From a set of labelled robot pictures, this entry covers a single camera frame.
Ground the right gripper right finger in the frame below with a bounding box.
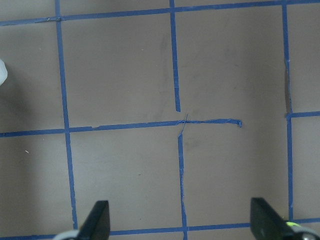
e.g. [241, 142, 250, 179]
[250, 197, 320, 240]

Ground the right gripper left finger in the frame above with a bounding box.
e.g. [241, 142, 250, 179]
[75, 200, 111, 240]

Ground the white blue tennis ball can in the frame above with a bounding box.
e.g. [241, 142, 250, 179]
[0, 59, 8, 85]

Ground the tennis ball Wilson 3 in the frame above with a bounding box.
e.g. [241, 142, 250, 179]
[286, 221, 301, 227]

